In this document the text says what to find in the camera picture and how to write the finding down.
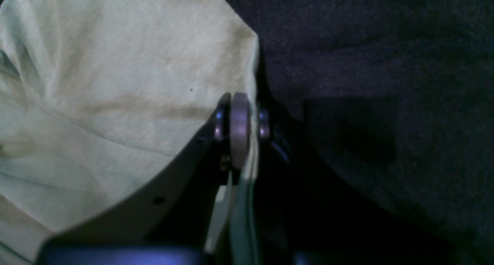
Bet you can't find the light green T-shirt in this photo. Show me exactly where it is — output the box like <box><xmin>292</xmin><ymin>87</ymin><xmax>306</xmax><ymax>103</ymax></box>
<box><xmin>0</xmin><ymin>0</ymin><xmax>258</xmax><ymax>265</ymax></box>

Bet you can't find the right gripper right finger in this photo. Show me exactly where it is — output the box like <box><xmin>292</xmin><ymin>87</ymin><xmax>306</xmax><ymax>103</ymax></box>
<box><xmin>255</xmin><ymin>99</ymin><xmax>475</xmax><ymax>265</ymax></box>

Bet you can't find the black table cloth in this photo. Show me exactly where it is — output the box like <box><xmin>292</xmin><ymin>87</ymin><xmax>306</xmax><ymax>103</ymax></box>
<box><xmin>0</xmin><ymin>0</ymin><xmax>494</xmax><ymax>265</ymax></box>

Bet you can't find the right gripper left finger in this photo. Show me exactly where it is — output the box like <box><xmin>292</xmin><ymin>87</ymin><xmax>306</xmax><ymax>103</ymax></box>
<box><xmin>36</xmin><ymin>93</ymin><xmax>250</xmax><ymax>265</ymax></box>

